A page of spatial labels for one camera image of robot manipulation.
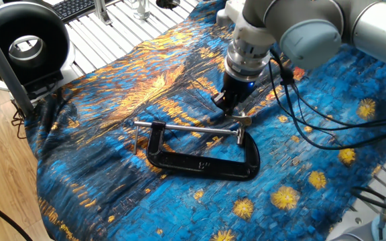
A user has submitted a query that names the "clear glass container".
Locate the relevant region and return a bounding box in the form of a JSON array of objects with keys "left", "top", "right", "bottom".
[{"left": 131, "top": 0, "right": 152, "bottom": 20}]

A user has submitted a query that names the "black gripper cable bundle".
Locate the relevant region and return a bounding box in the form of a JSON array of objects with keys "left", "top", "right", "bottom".
[{"left": 267, "top": 49, "right": 386, "bottom": 151}]

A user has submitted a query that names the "aluminium angle bracket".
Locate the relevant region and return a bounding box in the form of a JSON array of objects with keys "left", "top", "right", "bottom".
[{"left": 92, "top": 0, "right": 113, "bottom": 26}]

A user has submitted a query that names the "black computer keyboard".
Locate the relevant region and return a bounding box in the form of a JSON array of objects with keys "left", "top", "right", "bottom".
[{"left": 52, "top": 0, "right": 113, "bottom": 23}]

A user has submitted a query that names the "aluminium frame post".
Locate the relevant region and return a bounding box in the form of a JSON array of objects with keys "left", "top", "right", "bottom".
[{"left": 0, "top": 13, "right": 35, "bottom": 118}]

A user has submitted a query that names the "blue and orange painted tablecloth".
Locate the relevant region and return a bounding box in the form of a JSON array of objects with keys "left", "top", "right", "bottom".
[{"left": 25, "top": 0, "right": 386, "bottom": 241}]

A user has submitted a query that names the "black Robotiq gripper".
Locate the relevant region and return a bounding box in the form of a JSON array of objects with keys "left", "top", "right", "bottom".
[{"left": 211, "top": 71, "right": 257, "bottom": 116}]

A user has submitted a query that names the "black floor cable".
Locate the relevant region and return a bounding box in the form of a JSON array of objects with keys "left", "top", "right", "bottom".
[{"left": 0, "top": 190, "right": 34, "bottom": 241}]

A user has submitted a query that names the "black C-clamp with steel screw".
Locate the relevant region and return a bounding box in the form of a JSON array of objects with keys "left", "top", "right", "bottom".
[{"left": 133, "top": 120, "right": 261, "bottom": 182}]

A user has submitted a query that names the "thick black cable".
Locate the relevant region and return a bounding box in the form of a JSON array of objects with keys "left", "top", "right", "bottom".
[{"left": 349, "top": 176, "right": 386, "bottom": 217}]

